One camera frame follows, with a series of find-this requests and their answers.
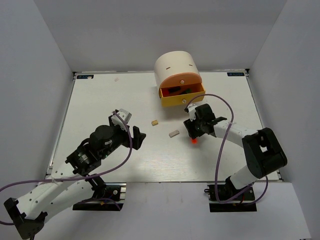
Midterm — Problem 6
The blue table label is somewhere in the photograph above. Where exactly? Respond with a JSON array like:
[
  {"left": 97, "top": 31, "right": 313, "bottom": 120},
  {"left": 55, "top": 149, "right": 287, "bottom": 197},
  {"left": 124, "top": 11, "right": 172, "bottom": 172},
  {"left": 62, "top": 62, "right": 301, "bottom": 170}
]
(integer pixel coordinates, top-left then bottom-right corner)
[
  {"left": 227, "top": 72, "right": 245, "bottom": 77},
  {"left": 76, "top": 74, "right": 94, "bottom": 80}
]

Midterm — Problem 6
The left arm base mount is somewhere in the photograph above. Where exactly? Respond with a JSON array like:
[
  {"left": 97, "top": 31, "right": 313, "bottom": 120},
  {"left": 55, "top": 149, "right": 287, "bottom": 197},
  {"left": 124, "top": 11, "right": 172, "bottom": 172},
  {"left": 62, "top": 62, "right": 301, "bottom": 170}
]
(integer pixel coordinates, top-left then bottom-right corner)
[{"left": 72, "top": 176, "right": 127, "bottom": 212}]

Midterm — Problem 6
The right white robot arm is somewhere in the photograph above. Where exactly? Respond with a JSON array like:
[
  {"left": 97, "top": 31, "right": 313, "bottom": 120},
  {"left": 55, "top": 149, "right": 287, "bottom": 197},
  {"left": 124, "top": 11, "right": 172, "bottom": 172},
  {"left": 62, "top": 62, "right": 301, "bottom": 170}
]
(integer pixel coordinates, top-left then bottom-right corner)
[{"left": 184, "top": 104, "right": 288, "bottom": 204}]

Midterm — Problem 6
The left blue table label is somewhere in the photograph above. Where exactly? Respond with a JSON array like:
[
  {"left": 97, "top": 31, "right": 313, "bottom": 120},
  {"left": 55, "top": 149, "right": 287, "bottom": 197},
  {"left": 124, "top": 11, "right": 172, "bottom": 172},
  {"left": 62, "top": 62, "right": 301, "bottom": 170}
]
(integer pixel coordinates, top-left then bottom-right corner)
[{"left": 76, "top": 74, "right": 94, "bottom": 80}]

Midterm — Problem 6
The pink highlighter marker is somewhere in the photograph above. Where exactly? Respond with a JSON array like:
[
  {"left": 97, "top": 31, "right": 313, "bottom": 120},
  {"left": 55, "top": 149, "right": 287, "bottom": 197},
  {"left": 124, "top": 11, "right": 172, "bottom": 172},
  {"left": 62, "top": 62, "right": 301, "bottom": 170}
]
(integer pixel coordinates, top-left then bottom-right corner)
[{"left": 167, "top": 86, "right": 181, "bottom": 95}]

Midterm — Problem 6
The right blue table label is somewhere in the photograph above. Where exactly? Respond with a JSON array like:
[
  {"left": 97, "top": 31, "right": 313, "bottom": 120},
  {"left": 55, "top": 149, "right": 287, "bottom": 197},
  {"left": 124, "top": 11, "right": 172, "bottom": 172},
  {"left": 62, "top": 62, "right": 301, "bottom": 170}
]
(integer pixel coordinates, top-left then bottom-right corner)
[{"left": 227, "top": 72, "right": 245, "bottom": 77}]

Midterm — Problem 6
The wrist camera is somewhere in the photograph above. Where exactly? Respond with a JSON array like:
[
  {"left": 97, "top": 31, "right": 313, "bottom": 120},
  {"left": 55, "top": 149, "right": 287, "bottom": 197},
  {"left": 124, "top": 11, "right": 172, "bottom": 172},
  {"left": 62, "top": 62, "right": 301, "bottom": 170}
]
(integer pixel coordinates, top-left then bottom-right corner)
[
  {"left": 111, "top": 108, "right": 132, "bottom": 130},
  {"left": 184, "top": 103, "right": 198, "bottom": 122}
]

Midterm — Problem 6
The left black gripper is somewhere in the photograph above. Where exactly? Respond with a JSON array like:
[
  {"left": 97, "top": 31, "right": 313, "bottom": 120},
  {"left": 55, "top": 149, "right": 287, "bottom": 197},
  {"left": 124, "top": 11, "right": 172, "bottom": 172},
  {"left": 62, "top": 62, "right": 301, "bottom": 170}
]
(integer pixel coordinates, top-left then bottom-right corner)
[{"left": 100, "top": 115, "right": 146, "bottom": 159}]

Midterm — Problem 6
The grey white eraser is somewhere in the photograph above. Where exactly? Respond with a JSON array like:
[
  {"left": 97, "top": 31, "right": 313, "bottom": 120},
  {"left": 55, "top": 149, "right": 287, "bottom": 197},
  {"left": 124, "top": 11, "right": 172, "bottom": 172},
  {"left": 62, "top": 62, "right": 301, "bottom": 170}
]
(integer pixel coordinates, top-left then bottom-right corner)
[{"left": 168, "top": 130, "right": 180, "bottom": 138}]

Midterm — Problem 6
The orange top drawer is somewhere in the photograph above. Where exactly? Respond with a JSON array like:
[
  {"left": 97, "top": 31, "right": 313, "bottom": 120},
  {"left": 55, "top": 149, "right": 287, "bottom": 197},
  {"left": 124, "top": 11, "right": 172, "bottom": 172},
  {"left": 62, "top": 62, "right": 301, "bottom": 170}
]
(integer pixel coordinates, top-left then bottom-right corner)
[{"left": 157, "top": 72, "right": 202, "bottom": 89}]

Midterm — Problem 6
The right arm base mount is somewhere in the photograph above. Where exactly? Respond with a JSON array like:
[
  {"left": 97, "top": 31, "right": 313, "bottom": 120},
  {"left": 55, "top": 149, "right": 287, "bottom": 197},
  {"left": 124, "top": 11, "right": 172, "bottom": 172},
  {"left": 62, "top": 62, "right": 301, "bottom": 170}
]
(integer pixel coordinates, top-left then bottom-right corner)
[{"left": 204, "top": 183, "right": 257, "bottom": 213}]

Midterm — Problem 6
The green highlighter marker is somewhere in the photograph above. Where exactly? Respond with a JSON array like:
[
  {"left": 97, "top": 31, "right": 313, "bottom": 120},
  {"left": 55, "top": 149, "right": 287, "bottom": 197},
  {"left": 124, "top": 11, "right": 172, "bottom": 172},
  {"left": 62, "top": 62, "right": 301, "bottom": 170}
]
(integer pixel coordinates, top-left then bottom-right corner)
[{"left": 181, "top": 88, "right": 192, "bottom": 95}]

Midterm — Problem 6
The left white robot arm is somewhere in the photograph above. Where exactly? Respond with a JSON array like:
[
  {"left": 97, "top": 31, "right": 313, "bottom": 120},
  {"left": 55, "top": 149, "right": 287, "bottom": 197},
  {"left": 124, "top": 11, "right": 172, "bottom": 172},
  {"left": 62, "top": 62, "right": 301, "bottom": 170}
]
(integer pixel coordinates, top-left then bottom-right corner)
[{"left": 4, "top": 109, "right": 146, "bottom": 240}]

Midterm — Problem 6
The yellow drawer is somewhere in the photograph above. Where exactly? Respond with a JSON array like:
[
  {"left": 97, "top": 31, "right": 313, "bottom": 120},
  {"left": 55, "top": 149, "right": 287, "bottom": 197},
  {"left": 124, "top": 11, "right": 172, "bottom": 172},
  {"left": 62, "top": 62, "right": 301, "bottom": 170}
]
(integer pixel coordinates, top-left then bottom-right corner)
[{"left": 159, "top": 83, "right": 206, "bottom": 107}]

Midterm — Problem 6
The cream cylindrical drawer organizer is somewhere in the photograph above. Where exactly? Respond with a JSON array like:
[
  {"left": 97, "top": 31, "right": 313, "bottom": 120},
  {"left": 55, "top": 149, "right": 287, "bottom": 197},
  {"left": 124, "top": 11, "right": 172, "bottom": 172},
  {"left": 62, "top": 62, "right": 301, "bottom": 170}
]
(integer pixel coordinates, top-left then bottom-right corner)
[{"left": 154, "top": 51, "right": 200, "bottom": 85}]

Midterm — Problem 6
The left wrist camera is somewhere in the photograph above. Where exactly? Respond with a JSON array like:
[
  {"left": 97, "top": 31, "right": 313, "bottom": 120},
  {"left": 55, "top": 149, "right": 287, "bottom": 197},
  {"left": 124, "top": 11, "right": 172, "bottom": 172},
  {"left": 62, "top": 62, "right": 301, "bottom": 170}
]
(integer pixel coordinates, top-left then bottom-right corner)
[{"left": 111, "top": 108, "right": 132, "bottom": 130}]

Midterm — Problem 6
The orange highlighter marker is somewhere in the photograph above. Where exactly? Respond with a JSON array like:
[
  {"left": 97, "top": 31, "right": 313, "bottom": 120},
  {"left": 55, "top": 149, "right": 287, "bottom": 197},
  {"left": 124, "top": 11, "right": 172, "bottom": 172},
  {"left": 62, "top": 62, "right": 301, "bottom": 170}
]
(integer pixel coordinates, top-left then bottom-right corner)
[{"left": 191, "top": 138, "right": 198, "bottom": 144}]

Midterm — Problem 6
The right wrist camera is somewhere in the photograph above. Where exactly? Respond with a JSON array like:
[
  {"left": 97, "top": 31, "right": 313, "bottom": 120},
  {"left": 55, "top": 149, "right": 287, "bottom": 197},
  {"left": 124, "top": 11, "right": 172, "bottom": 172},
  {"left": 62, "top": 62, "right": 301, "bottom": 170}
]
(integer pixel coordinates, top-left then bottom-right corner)
[{"left": 184, "top": 103, "right": 198, "bottom": 122}]

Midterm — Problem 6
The small tan eraser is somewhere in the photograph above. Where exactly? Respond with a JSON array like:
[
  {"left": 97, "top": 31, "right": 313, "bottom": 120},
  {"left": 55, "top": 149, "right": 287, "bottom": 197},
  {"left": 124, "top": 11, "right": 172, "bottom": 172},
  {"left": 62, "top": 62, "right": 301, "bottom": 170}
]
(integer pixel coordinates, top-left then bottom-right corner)
[{"left": 151, "top": 120, "right": 159, "bottom": 126}]

